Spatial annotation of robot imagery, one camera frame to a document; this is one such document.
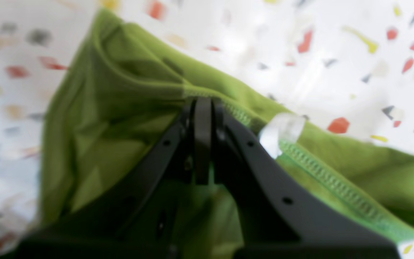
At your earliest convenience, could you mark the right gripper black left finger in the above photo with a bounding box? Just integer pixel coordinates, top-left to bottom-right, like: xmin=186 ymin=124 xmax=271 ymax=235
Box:
xmin=15 ymin=97 xmax=212 ymax=259

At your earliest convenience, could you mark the green t-shirt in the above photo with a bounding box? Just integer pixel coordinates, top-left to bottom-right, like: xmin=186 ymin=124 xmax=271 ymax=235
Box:
xmin=40 ymin=10 xmax=414 ymax=259

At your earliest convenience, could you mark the terrazzo pattern tablecloth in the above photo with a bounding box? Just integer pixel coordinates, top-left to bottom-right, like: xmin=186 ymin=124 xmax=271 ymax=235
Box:
xmin=0 ymin=0 xmax=414 ymax=259

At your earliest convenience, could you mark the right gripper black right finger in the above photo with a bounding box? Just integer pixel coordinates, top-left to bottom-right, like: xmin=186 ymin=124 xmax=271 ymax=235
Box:
xmin=211 ymin=99 xmax=400 ymax=259

